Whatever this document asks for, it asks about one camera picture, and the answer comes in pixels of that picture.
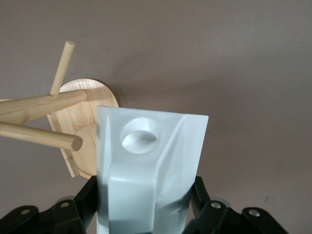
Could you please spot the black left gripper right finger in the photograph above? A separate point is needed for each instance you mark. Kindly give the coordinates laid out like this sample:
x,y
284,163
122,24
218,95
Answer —
x,y
226,219

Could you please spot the white faceted cup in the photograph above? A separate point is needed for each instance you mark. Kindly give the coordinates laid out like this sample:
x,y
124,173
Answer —
x,y
146,185

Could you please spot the wooden cup rack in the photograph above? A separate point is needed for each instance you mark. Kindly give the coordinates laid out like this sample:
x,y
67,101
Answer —
x,y
80,112

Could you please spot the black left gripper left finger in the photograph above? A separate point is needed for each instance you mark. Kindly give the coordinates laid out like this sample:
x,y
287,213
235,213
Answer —
x,y
61,217

